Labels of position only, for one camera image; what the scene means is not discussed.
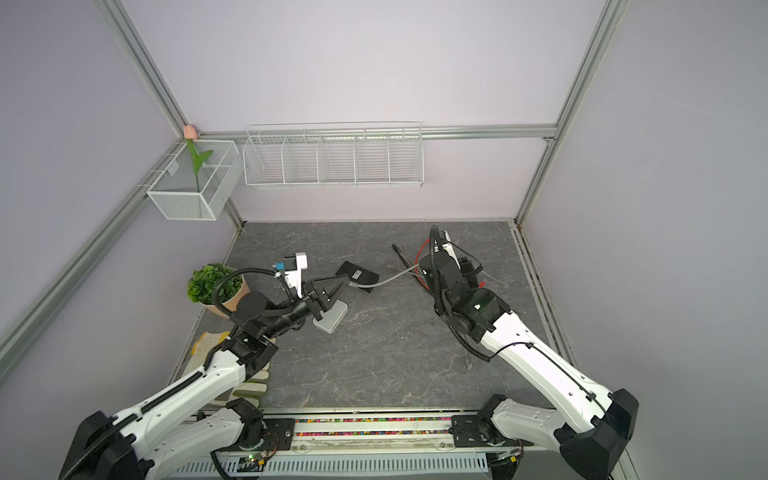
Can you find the pink tulip artificial flower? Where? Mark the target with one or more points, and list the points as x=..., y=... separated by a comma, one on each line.
x=198, y=158

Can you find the white wire wall shelf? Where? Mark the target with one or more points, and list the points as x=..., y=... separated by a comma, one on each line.
x=334, y=154

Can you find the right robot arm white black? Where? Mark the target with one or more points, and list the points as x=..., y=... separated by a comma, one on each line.
x=586, y=422

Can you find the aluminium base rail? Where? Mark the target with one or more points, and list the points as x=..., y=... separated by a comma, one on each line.
x=384, y=432

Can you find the white network switch box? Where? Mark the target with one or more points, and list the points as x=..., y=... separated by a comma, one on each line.
x=330, y=320

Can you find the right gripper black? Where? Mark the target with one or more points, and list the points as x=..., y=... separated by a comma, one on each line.
x=470, y=275

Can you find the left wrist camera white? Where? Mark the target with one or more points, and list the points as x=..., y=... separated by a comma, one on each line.
x=292, y=267

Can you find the black network switch box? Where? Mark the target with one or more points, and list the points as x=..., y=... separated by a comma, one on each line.
x=358, y=275

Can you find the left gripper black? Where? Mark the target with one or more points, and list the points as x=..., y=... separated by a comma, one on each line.
x=315, y=297

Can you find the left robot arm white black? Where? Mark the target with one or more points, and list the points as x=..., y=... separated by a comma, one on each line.
x=99, y=451

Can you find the white mesh wall basket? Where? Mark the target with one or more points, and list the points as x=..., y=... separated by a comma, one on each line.
x=174, y=192

